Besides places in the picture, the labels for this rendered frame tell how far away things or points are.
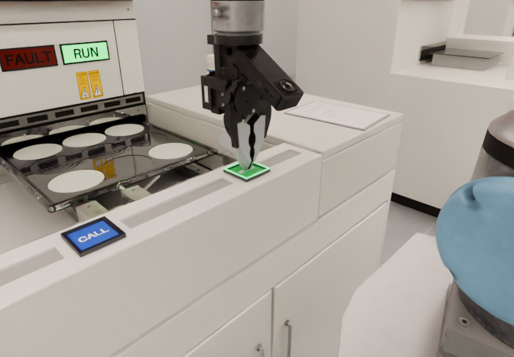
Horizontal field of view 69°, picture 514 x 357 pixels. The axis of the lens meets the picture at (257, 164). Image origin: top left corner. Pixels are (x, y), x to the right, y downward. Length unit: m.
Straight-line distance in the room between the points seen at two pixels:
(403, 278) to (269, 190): 0.25
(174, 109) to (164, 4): 1.96
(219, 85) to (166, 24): 2.40
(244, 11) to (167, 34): 2.43
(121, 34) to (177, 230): 0.71
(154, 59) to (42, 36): 1.93
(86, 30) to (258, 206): 0.67
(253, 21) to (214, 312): 0.44
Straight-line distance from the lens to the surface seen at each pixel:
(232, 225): 0.57
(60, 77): 1.05
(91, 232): 0.51
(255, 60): 0.55
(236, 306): 0.68
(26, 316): 0.46
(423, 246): 0.75
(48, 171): 0.88
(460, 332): 0.49
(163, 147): 0.92
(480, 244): 0.31
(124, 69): 1.12
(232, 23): 0.54
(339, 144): 0.75
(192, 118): 0.98
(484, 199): 0.29
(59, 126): 1.06
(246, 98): 0.56
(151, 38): 2.89
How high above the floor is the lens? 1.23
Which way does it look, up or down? 24 degrees down
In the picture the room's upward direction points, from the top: straight up
